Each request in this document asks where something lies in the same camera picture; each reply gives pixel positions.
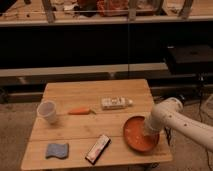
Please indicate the translucent gripper tip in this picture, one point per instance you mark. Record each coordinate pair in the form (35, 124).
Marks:
(150, 134)

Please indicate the orange ceramic bowl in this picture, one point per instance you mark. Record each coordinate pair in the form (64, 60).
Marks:
(134, 137)

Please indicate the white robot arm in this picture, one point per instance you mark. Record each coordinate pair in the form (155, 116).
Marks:
(168, 113)

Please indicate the orange carrot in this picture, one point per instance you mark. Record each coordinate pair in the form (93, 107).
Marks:
(81, 111)

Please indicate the black box on shelf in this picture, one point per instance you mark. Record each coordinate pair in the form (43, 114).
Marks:
(190, 59)

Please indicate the blue sponge cloth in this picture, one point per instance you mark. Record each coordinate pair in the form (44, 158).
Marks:
(60, 151)

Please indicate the clear plastic cup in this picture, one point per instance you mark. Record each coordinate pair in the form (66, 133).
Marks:
(47, 111)

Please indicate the orange object on shelf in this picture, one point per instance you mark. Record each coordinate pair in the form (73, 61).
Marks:
(112, 7)

